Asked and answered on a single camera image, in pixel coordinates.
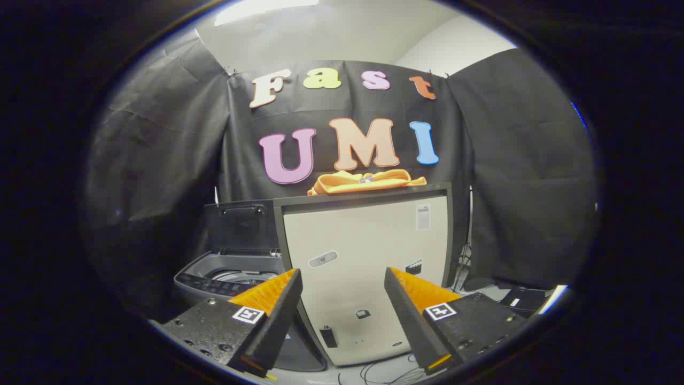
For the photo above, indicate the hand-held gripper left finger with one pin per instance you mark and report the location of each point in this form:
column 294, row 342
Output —
column 278, row 321

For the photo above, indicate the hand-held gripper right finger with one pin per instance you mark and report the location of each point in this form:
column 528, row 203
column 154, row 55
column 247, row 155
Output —
column 411, row 321

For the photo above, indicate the grey washing machine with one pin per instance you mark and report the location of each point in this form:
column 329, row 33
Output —
column 206, row 280

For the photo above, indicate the dark washing machine lid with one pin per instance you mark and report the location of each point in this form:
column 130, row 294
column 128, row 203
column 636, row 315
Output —
column 240, row 232

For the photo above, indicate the orange shirt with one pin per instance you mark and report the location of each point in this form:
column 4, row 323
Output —
column 363, row 183

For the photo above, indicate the black flat box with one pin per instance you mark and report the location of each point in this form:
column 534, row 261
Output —
column 521, row 300

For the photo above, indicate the black backdrop cloth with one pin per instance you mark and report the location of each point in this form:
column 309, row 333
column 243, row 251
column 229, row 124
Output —
column 160, row 149

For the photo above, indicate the white cabinet with grey frame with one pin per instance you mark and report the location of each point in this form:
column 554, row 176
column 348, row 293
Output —
column 352, row 235

